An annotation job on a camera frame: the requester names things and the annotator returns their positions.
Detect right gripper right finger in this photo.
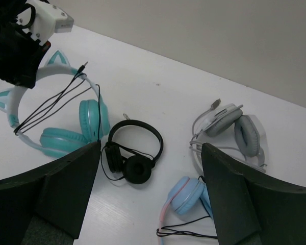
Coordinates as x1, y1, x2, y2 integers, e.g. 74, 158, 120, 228
201, 143, 306, 244

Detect black headphone cable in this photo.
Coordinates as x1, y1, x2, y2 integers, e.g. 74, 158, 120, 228
13, 60, 102, 142

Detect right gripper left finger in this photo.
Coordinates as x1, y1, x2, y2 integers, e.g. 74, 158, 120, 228
0, 141, 101, 244

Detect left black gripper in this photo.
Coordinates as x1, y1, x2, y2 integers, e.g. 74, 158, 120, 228
0, 1, 51, 89

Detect black on-ear headphones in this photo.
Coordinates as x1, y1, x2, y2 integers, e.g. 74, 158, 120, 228
103, 119, 164, 184

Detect white grey headset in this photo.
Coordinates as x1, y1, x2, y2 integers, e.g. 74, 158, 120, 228
189, 99, 269, 174

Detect pink blue cat headphones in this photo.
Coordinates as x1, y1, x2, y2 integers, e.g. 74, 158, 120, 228
156, 176, 218, 244

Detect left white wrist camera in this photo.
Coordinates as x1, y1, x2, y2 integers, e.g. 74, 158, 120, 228
17, 1, 74, 46

